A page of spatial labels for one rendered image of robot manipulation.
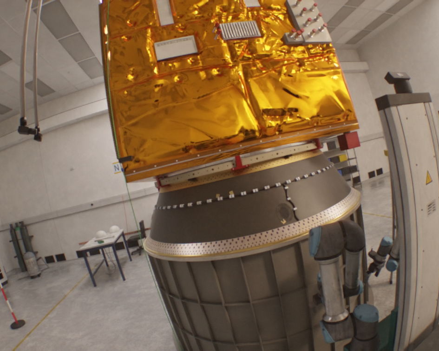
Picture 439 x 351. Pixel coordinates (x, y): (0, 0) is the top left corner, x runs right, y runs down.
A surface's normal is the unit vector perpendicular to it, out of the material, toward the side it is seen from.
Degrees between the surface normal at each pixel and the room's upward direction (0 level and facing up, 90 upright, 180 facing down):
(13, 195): 90
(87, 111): 90
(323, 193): 62
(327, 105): 90
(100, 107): 90
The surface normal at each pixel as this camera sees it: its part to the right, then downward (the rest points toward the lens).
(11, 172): 0.14, -0.02
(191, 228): -0.54, -0.34
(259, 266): -0.09, 0.04
